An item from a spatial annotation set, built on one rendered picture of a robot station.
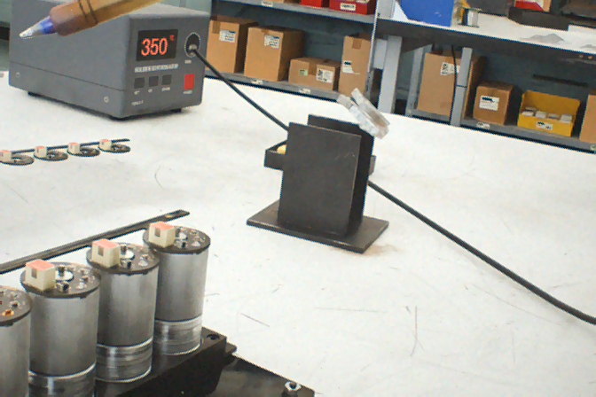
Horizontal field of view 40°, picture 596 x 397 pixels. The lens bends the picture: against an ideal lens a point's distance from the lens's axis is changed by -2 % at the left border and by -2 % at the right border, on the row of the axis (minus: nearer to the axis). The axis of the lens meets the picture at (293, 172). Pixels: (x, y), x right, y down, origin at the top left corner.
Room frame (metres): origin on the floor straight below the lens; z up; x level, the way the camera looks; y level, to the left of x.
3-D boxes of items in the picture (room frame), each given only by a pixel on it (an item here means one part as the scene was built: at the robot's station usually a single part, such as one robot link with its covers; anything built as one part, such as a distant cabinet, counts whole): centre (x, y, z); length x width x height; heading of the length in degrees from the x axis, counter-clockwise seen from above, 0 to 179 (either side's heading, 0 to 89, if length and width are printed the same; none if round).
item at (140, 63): (0.78, 0.19, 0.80); 0.15 x 0.12 x 0.10; 59
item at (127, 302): (0.26, 0.05, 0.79); 0.02 x 0.02 x 0.05
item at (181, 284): (0.29, 0.04, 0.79); 0.02 x 0.02 x 0.05
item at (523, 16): (2.89, -0.76, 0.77); 0.24 x 0.16 x 0.04; 178
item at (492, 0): (3.16, -0.64, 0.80); 0.15 x 0.12 x 0.10; 64
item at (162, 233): (0.28, 0.04, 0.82); 0.01 x 0.01 x 0.01; 59
